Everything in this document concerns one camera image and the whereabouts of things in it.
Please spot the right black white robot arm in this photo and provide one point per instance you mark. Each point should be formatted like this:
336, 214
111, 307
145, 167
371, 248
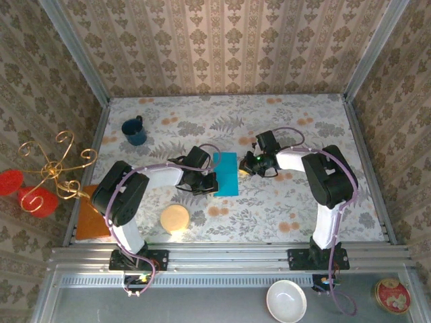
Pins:
325, 225

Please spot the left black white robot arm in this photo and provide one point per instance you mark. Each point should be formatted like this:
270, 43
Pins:
129, 235

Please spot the round cork coaster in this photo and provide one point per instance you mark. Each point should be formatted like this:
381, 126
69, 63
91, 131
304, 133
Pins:
174, 218

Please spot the floral patterned tablecloth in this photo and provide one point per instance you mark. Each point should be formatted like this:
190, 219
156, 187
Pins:
252, 215

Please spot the dark blue mug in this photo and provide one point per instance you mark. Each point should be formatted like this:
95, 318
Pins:
134, 133

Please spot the brown wooden board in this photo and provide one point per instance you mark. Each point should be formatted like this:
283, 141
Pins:
89, 225

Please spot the small black circuit board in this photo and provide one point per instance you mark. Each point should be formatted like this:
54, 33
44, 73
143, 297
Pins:
320, 284
136, 281

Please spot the white bowl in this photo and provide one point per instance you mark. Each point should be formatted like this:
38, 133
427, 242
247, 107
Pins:
286, 301

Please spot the red round ornament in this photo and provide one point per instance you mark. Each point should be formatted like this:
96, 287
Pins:
10, 181
43, 202

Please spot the red round tin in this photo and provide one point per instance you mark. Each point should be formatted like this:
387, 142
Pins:
393, 296

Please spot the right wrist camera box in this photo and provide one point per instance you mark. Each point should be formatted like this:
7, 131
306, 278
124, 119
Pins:
267, 141

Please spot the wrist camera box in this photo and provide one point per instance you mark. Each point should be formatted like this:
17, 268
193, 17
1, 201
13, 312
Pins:
267, 141
198, 156

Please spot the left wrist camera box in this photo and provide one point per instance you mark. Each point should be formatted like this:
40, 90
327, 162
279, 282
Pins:
198, 156

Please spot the aluminium frame rail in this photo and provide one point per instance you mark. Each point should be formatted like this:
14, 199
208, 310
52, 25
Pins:
229, 255

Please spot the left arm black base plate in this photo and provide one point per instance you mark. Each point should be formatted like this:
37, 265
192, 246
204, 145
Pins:
158, 260

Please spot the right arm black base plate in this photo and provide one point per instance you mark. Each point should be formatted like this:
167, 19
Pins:
298, 260

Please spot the aluminium side rail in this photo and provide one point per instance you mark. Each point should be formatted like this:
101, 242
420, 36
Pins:
97, 134
370, 168

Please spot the aluminium corner post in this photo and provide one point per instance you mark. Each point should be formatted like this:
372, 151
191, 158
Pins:
372, 50
78, 50

